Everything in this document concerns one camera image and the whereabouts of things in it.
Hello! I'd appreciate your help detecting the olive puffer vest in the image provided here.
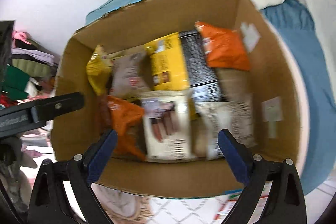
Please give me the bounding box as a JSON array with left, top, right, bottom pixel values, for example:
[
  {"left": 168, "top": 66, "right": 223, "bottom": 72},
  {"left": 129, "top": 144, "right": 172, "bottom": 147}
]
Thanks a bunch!
[{"left": 12, "top": 57, "right": 54, "bottom": 79}]

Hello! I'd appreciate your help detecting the white red-label snack packet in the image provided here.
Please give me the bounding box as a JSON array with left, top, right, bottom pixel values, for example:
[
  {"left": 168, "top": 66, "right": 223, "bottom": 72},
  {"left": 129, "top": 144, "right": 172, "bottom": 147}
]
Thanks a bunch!
[{"left": 215, "top": 182, "right": 271, "bottom": 222}]

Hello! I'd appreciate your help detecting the beige bread packet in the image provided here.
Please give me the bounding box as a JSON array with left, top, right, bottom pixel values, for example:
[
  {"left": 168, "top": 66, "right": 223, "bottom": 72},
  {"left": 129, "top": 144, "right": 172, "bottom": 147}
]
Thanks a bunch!
[{"left": 110, "top": 52, "right": 153, "bottom": 99}]

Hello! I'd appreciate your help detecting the blue bed sheet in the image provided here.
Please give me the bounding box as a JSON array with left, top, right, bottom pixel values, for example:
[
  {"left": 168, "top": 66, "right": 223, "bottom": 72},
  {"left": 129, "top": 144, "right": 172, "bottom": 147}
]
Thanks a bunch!
[{"left": 261, "top": 0, "right": 336, "bottom": 194}]

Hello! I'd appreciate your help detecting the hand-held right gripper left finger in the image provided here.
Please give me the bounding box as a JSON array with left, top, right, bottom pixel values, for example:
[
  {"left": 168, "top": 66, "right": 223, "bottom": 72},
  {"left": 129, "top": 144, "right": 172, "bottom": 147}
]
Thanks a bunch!
[{"left": 27, "top": 129, "right": 118, "bottom": 224}]

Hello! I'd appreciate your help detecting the printed cardboard box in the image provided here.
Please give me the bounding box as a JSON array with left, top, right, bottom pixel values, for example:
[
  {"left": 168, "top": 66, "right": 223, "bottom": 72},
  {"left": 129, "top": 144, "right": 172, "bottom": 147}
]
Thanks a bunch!
[{"left": 51, "top": 0, "right": 303, "bottom": 200}]

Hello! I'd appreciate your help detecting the pink garment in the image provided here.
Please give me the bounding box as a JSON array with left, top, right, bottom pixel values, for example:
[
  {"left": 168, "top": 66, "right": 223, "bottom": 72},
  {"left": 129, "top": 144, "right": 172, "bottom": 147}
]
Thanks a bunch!
[{"left": 13, "top": 30, "right": 30, "bottom": 44}]

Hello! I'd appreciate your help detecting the blue folded cloth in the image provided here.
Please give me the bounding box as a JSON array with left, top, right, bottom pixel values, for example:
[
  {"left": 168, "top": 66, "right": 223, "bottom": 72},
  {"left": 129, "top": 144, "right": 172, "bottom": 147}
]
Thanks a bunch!
[{"left": 85, "top": 0, "right": 157, "bottom": 27}]

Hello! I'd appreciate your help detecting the dark green jacket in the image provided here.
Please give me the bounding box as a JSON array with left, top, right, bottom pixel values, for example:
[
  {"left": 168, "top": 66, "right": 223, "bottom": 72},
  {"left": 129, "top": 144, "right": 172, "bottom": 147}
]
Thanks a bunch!
[{"left": 2, "top": 65, "right": 30, "bottom": 99}]

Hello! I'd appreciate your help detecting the orange snack packet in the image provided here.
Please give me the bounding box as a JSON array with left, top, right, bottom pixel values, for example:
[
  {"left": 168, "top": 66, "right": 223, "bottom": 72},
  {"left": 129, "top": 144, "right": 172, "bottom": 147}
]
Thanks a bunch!
[
  {"left": 194, "top": 21, "right": 252, "bottom": 72},
  {"left": 106, "top": 95, "right": 147, "bottom": 162}
]

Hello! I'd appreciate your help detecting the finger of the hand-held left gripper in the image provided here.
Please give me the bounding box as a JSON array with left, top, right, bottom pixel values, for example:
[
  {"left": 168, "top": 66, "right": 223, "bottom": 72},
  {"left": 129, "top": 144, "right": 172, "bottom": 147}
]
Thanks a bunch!
[
  {"left": 29, "top": 91, "right": 85, "bottom": 123},
  {"left": 0, "top": 20, "right": 16, "bottom": 84}
]

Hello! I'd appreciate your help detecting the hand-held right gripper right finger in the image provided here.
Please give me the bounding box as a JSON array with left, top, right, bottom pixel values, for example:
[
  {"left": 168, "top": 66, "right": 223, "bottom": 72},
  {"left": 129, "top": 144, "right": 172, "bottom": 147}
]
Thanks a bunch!
[{"left": 217, "top": 129, "right": 307, "bottom": 224}]

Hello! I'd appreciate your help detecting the black snack packet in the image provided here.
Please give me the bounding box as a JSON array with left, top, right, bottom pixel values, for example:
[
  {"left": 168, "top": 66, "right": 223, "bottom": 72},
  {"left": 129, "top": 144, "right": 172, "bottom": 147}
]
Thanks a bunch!
[{"left": 179, "top": 30, "right": 224, "bottom": 103}]

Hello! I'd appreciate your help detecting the white floral printed blanket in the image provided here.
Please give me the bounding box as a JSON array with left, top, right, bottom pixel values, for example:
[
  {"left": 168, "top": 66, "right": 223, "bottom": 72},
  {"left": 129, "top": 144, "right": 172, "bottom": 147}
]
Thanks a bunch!
[{"left": 91, "top": 182, "right": 238, "bottom": 224}]

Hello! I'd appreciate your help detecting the white and blue snack packet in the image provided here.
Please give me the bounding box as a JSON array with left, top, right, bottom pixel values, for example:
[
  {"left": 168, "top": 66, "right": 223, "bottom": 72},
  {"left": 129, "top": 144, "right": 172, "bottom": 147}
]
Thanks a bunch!
[{"left": 196, "top": 100, "right": 257, "bottom": 159}]

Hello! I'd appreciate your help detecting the white chocolate stick packet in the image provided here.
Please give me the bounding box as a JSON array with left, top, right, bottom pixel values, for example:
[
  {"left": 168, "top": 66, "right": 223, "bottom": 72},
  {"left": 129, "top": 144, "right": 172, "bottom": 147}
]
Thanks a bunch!
[{"left": 140, "top": 91, "right": 194, "bottom": 162}]

